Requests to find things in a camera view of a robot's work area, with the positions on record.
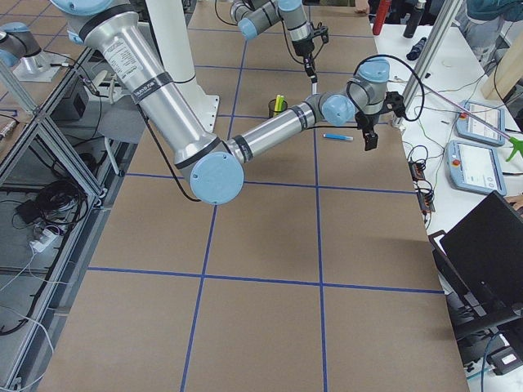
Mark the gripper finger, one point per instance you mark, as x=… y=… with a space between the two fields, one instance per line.
x=368 y=140
x=308 y=66
x=315 y=78
x=373 y=141

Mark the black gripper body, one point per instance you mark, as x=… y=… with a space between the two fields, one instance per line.
x=364 y=122
x=302 y=49

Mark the blue highlighter pen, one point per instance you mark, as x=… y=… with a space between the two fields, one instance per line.
x=331 y=136

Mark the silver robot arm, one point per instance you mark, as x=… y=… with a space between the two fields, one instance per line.
x=255 y=17
x=211 y=166

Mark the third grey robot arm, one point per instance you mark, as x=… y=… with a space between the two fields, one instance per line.
x=17 y=42

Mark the bystander hand at table edge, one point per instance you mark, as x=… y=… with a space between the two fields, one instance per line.
x=362 y=6

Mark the black mesh pen cup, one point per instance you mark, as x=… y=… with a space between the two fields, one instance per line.
x=271 y=112

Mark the red bottle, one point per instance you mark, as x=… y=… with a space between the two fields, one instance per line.
x=380 y=16

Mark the near blue teach pendant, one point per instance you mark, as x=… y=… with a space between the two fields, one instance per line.
x=474 y=168

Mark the black bottle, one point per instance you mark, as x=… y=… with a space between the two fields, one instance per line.
x=414 y=19

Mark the green tipped metal stand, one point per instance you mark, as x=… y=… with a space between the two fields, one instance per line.
x=516 y=144

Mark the black laptop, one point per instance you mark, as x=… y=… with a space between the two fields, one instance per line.
x=485 y=250

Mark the grey office chair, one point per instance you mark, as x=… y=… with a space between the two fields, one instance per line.
x=122 y=122

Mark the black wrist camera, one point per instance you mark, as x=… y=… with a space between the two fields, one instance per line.
x=394 y=102
x=321 y=31

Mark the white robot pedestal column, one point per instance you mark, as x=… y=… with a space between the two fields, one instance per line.
x=169 y=25

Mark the aluminium frame post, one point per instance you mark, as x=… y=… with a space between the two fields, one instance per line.
x=444 y=20

